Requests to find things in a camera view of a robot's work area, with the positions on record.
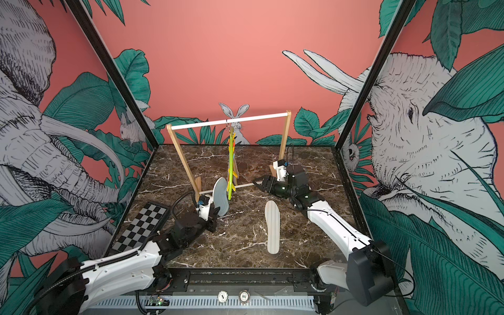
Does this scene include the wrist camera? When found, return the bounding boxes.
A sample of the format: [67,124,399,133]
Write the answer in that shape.
[272,160,288,182]
[196,195,213,221]

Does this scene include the left round gauge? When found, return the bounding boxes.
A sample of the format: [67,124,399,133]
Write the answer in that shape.
[217,291,228,303]

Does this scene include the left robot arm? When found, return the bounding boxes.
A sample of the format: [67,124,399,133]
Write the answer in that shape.
[23,191,229,314]

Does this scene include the black frame post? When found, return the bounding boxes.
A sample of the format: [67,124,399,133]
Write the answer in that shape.
[335,0,416,151]
[65,0,159,151]

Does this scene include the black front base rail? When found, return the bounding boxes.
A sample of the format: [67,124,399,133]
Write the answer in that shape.
[161,268,339,295]

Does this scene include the round gauge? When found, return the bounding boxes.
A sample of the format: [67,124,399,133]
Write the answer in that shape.
[217,291,228,303]
[239,290,250,304]

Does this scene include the white perforated vent strip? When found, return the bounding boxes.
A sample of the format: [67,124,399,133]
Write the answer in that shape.
[85,295,316,311]

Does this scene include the left black frame post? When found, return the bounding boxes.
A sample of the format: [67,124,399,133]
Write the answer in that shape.
[65,0,159,151]

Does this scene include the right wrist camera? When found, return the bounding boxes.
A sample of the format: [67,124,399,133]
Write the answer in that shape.
[272,160,288,182]

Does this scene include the green clothes hanger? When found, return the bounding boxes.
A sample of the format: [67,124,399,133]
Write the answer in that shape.
[227,127,237,201]

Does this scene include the right round gauge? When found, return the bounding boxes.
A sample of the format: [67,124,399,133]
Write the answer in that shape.
[239,290,250,304]

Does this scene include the white striped fabric insole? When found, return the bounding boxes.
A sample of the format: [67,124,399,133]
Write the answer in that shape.
[265,200,280,255]

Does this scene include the checkerboard calibration plate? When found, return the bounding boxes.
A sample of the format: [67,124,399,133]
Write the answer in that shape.
[110,202,171,255]

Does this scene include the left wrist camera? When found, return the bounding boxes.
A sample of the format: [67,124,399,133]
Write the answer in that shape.
[196,195,213,221]

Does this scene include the grey bubbled foam insole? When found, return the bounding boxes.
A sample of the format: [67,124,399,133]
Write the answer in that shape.
[213,177,229,217]

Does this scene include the small green circuit board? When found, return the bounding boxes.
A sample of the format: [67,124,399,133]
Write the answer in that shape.
[146,296,170,307]

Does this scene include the right black frame post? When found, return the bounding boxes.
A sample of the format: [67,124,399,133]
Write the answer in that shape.
[335,0,416,151]

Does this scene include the wooden hanger rack frame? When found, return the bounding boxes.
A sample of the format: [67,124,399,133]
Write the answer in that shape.
[166,110,292,195]

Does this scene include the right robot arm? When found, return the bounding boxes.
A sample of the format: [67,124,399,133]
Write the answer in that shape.
[253,165,398,306]

